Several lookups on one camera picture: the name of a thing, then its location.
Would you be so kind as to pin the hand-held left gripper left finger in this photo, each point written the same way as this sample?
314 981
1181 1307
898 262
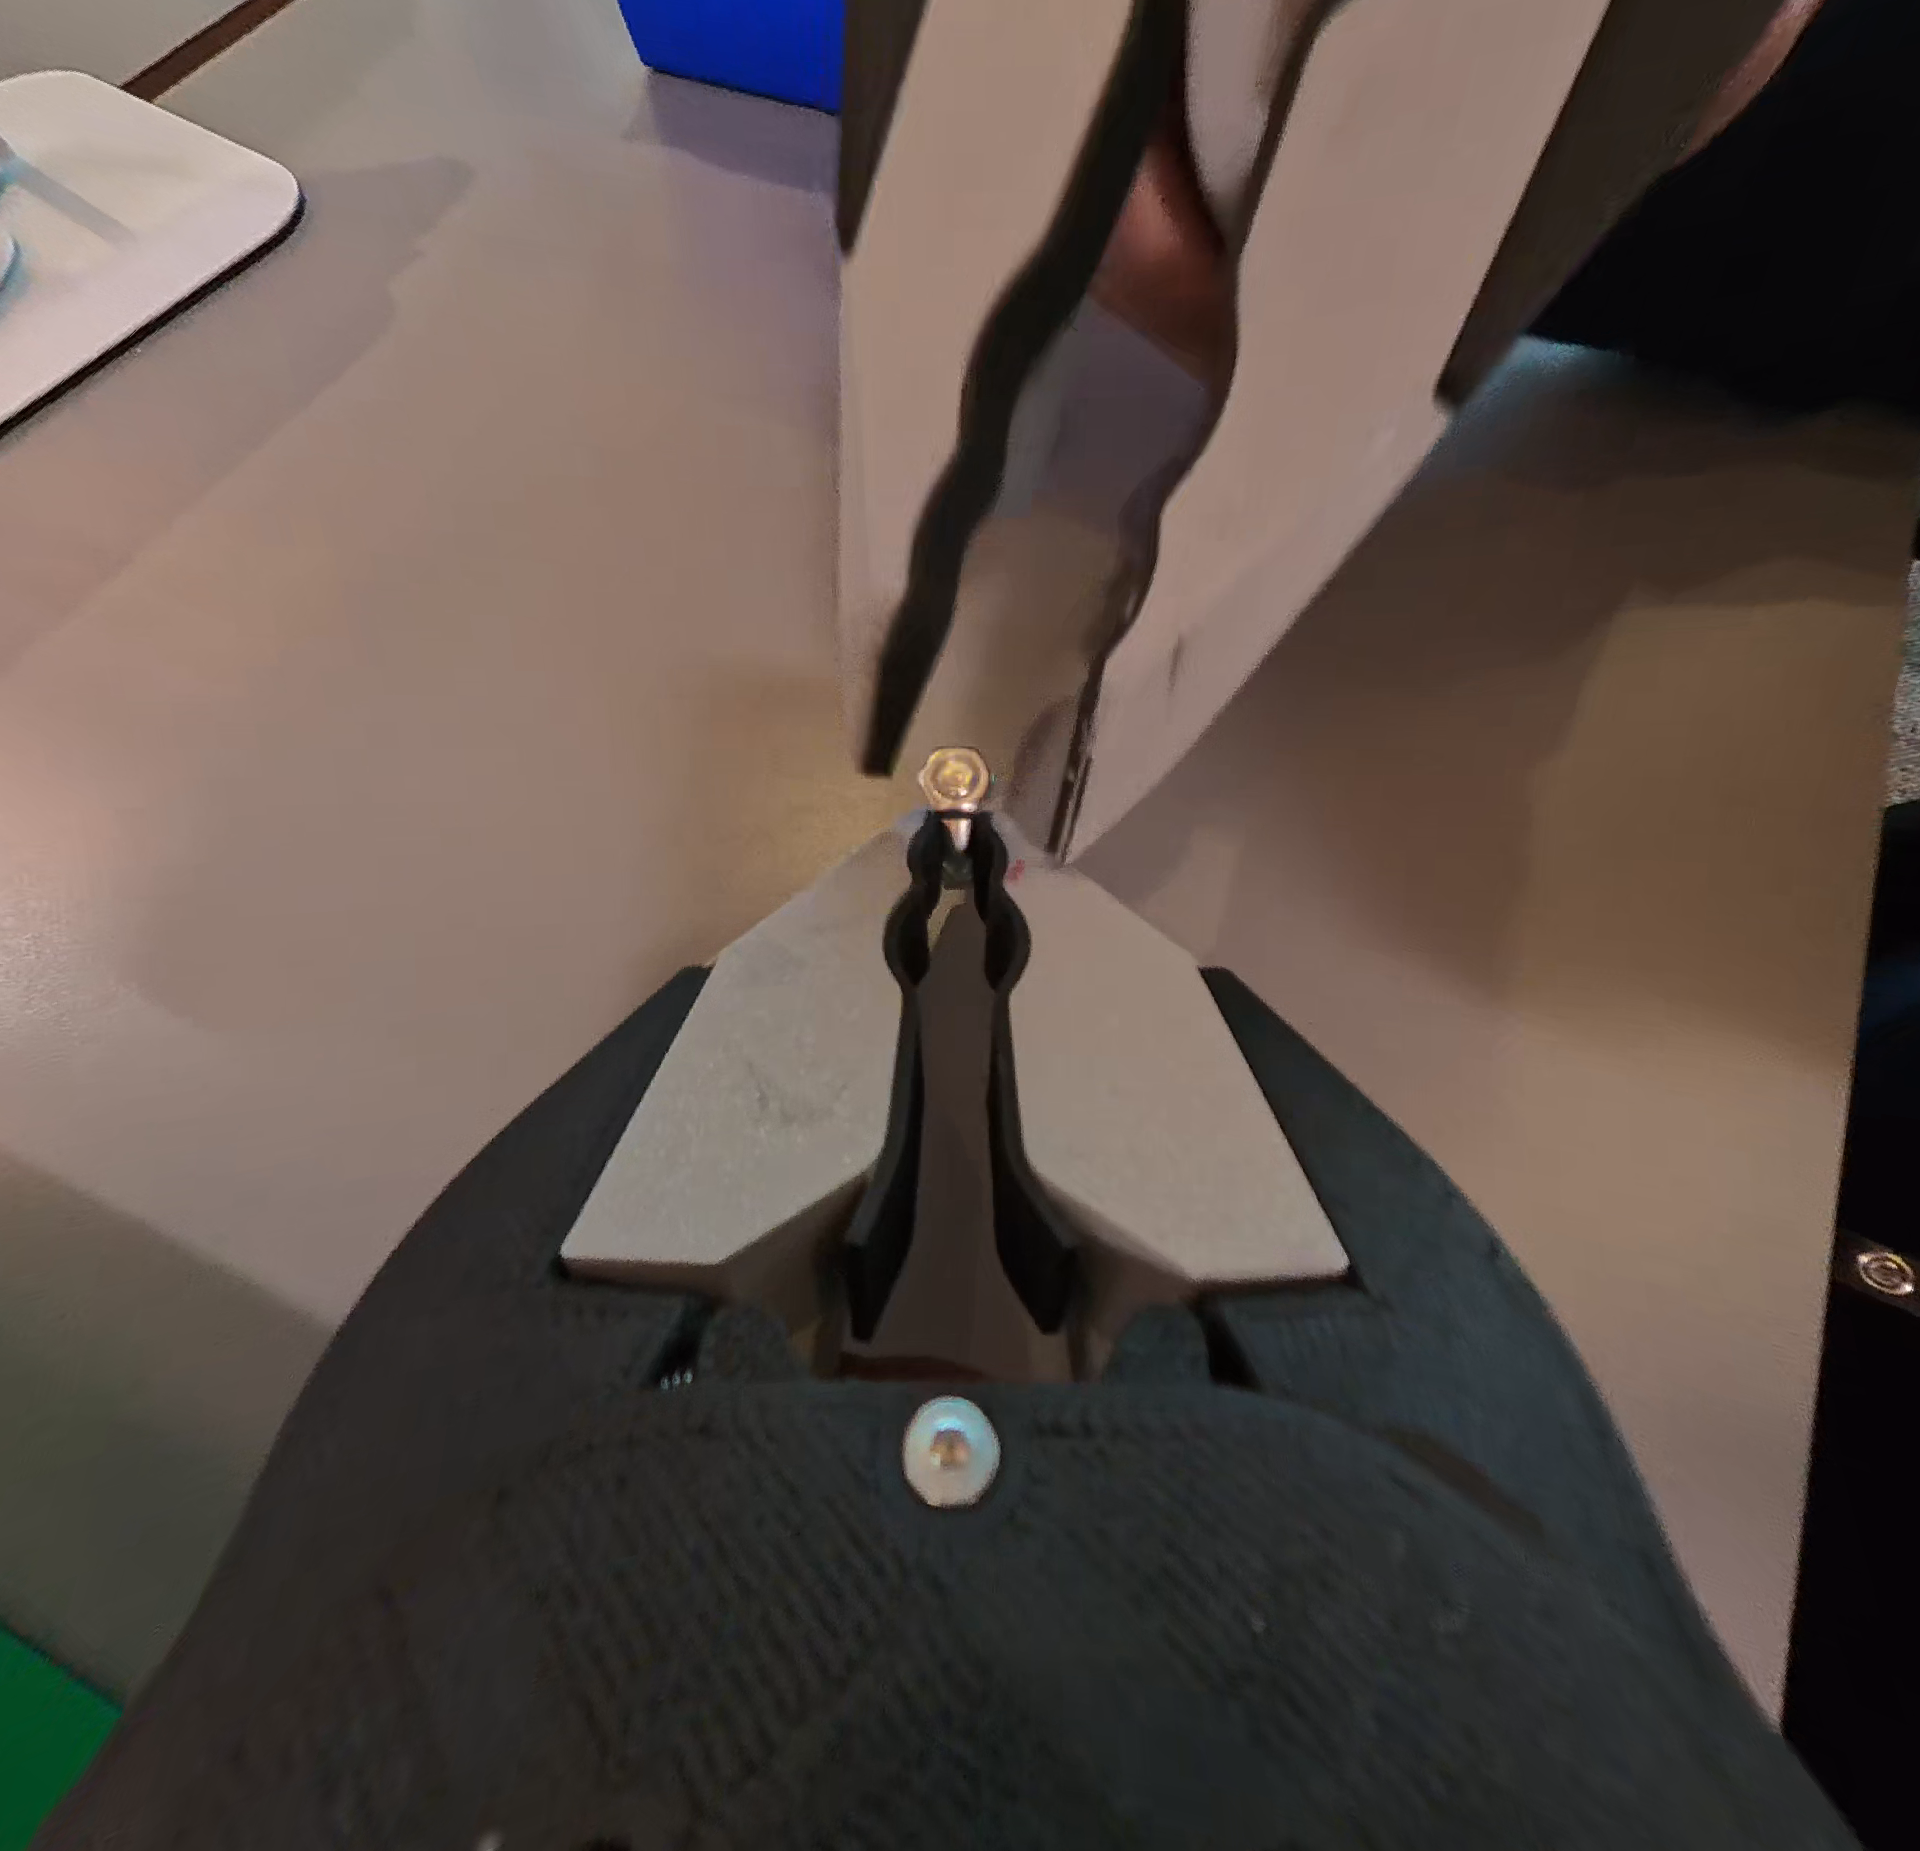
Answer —
751 1101

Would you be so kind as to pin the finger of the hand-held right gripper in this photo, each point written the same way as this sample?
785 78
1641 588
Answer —
1350 380
960 200

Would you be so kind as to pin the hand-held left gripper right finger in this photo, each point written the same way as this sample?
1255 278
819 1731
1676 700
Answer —
1155 1115

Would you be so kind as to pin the silver hex bolt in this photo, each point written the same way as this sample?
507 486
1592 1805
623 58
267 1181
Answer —
957 781

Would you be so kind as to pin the person's right hand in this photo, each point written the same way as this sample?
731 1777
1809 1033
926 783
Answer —
1163 268

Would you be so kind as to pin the blue panel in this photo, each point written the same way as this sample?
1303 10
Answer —
720 6

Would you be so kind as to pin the person's dark clothing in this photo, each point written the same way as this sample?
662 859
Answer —
1801 230

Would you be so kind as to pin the black metal stand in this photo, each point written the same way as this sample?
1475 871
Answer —
1868 1431

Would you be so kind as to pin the white monitor stand base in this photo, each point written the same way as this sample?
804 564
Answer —
135 230

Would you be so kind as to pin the green plastic bin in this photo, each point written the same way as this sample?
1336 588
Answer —
45 1745

